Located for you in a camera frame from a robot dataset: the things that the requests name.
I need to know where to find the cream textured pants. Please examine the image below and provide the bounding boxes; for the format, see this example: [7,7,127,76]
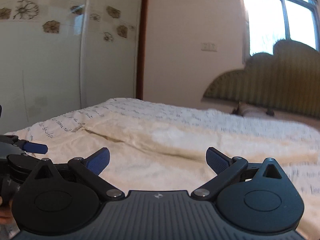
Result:
[47,113,319,192]

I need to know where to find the person's left hand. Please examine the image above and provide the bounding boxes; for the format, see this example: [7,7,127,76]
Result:
[0,198,14,225]

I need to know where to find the patterned pillow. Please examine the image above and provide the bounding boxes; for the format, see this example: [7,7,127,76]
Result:
[231,102,275,119]

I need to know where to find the white blanket with script text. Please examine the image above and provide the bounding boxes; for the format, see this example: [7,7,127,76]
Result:
[15,98,319,239]

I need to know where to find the olive green padded headboard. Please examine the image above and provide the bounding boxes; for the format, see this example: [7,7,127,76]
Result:
[203,40,319,118]

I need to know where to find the white wardrobe with flower decals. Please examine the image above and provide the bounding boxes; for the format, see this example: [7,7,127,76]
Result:
[1,0,142,133]

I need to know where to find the white wall socket plate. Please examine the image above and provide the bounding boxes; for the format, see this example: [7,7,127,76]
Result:
[201,42,217,52]

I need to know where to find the window with metal frame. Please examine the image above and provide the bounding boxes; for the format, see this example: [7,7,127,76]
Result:
[242,0,319,56]

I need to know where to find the brown wooden door frame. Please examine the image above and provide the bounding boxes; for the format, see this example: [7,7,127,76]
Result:
[136,0,148,100]

